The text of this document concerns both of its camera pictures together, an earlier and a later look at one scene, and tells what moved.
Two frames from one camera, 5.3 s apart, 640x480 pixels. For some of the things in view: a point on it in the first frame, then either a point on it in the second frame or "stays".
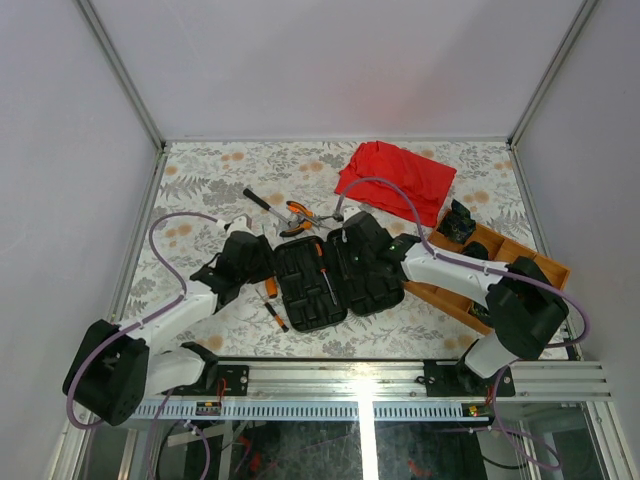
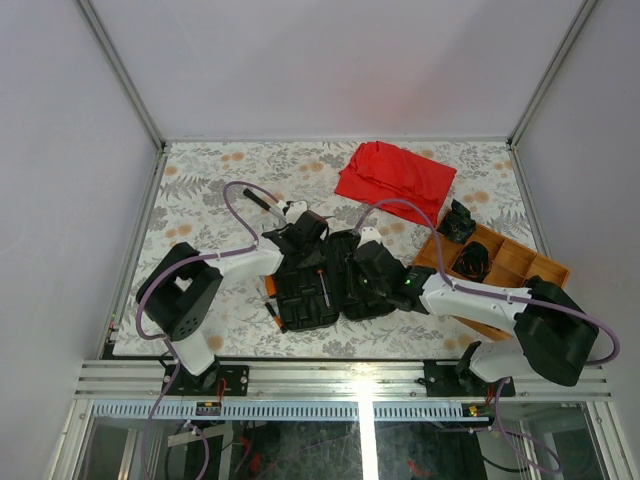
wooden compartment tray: [468, 306] stays
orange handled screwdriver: [271, 287] stays
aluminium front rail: [374, 390] stays
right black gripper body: [360, 260] -> [377, 287]
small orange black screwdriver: [277, 317] stays
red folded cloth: [425, 182] stays
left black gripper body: [265, 265] -> [309, 248]
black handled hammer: [266, 205] stays
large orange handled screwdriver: [323, 269] -> [326, 296]
